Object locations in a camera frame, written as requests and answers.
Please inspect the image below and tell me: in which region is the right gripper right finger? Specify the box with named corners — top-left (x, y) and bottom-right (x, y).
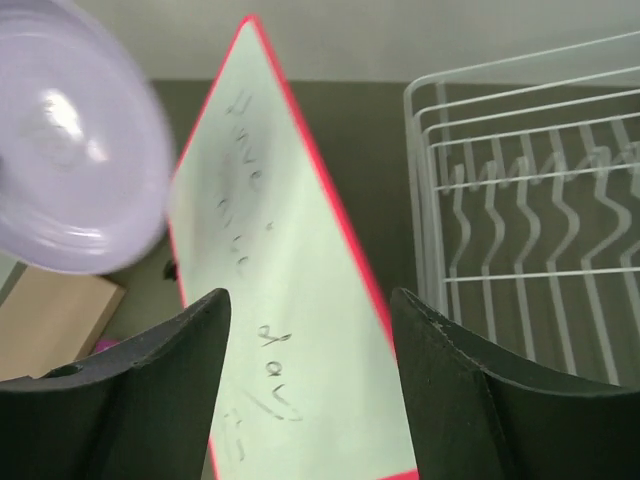
top-left (391, 288), bottom-right (639, 479)

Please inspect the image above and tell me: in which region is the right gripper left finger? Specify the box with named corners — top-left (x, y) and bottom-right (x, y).
top-left (1, 289), bottom-right (231, 479)

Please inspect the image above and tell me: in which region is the red-framed whiteboard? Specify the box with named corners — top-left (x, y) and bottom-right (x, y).
top-left (169, 15), bottom-right (418, 479)

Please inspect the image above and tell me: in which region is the white wire dish rack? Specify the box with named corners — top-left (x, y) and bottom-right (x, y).
top-left (404, 32), bottom-right (639, 387)

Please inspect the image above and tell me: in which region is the purple treehouse book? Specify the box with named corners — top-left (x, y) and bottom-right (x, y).
top-left (93, 338), bottom-right (119, 354)

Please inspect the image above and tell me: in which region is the brown cardboard sheet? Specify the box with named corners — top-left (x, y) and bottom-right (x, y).
top-left (1, 267), bottom-right (125, 380)

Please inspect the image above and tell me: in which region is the purple plate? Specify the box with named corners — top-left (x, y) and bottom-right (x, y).
top-left (1, 1), bottom-right (175, 275)

